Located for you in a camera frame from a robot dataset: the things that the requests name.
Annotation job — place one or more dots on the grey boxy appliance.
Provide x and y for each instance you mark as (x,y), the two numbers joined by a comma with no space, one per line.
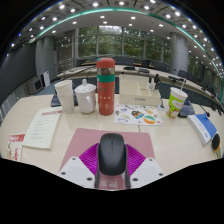
(35,86)

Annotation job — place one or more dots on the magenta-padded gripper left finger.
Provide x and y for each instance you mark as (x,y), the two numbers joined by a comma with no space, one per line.
(75,171)

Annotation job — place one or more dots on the green printed paper cup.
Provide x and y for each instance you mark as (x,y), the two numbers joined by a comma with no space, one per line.
(175,105)

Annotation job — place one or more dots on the colourful sticker sheet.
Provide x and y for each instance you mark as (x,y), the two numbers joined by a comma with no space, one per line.
(138,116)

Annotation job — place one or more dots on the black computer mouse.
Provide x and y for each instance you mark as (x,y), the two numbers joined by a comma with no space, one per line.
(112,153)

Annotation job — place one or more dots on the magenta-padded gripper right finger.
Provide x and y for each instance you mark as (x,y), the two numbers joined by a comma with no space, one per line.
(148,171)

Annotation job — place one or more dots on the white printed paper sheet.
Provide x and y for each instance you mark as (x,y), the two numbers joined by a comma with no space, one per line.
(41,128)

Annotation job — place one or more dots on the red drink bottle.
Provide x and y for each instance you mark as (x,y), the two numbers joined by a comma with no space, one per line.
(106,90)

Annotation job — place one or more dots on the stack of white paper cups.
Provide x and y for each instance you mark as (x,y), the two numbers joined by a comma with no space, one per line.
(65,95)

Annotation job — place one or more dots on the cream desk organizer box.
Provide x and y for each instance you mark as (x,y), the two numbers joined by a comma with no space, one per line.
(140,96)

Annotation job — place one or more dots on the pink mouse pad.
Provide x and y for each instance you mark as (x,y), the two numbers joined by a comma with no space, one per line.
(80,140)

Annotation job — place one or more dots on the red and white leaflet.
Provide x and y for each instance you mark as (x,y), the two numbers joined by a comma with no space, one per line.
(16,146)

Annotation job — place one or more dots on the dark office chairs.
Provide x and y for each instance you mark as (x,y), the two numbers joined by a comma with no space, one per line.
(186,75)

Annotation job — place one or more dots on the white lidded mug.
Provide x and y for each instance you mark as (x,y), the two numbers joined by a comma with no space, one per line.
(86,96)

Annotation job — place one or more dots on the blue and white book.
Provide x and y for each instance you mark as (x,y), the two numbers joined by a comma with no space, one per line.
(203,128)

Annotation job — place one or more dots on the ceiling lights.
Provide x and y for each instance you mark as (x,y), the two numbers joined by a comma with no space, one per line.
(133,17)

